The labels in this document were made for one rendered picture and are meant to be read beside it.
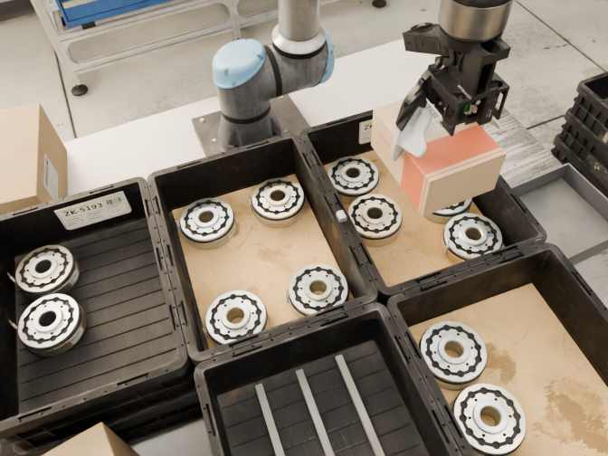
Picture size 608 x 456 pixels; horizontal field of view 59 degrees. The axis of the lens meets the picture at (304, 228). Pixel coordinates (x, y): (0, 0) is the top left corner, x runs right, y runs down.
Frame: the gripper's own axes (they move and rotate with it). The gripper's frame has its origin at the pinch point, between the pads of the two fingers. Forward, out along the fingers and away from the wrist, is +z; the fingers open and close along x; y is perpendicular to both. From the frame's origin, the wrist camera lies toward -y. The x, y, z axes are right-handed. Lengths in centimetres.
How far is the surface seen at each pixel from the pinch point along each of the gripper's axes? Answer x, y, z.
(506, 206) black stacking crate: 15.4, 3.7, 19.2
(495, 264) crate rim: 5.2, 14.1, 16.6
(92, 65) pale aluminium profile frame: -53, -194, 99
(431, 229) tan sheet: 4.9, -1.8, 26.7
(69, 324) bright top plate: -61, -9, 24
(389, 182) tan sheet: 3.5, -15.6, 26.8
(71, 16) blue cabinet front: -53, -196, 74
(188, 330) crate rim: -42.3, 4.9, 16.7
